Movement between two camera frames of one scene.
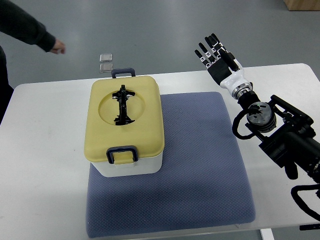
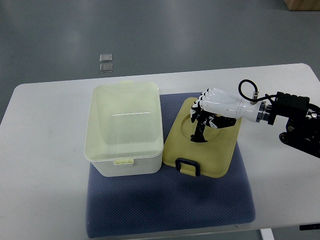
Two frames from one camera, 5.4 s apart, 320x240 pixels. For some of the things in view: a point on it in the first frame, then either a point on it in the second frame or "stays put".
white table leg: [267, 234] stays put
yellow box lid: [144, 108] to [213, 158]
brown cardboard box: [302, 5] stays put
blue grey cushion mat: [202, 182] stays put
